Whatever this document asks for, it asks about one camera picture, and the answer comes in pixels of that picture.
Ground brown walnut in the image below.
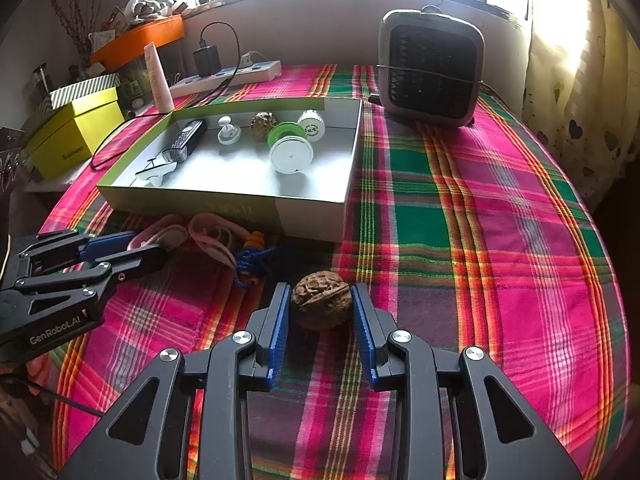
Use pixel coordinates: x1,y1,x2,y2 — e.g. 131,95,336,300
291,271,352,332
250,112,278,142

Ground metal grater box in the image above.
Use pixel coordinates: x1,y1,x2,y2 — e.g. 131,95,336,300
162,119,207,164

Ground small white knob gadget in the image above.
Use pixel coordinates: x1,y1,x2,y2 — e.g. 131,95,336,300
217,116,242,146

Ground green white spool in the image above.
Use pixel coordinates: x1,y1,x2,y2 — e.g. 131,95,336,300
268,122,314,174

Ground white round jar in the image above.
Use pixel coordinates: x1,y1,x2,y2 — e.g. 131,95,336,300
297,110,326,143

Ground black disc with white pads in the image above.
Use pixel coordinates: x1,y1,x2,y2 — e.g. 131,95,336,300
134,158,177,188

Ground yellow box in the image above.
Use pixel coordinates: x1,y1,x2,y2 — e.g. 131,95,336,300
24,87,124,179

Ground plaid bed cover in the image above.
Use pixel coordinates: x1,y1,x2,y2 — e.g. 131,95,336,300
52,96,631,479

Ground striped box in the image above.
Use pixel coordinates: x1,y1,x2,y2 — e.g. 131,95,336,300
48,73,120,110

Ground green white shallow box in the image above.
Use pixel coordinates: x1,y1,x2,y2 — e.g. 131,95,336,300
98,98,362,242

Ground pink cosmetic tube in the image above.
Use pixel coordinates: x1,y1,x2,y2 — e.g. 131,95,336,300
143,42,175,114

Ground orange box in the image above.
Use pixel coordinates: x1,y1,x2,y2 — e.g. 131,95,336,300
90,14,184,72

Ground dried twig bouquet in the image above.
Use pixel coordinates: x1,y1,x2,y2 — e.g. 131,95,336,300
48,0,104,68

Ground white power strip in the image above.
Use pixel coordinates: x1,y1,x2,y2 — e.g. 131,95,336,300
169,61,282,99

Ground grey portable fan heater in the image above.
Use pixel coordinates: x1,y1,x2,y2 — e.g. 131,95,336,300
376,6,485,128

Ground cream heart curtain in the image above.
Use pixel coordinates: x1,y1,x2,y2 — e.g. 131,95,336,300
523,0,639,209

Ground black charger with cable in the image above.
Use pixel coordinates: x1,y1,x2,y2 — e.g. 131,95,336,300
89,21,242,171

